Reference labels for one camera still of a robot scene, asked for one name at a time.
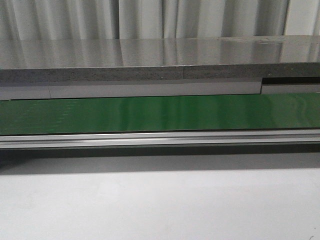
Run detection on grey rear conveyor rail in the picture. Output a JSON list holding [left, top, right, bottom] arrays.
[[0, 77, 320, 100]]

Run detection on white pleated curtain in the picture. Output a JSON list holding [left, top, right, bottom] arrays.
[[0, 0, 320, 41]]

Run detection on aluminium front conveyor rail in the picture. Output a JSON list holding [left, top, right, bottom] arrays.
[[0, 128, 320, 150]]

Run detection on green conveyor belt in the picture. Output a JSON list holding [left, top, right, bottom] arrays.
[[0, 93, 320, 136]]

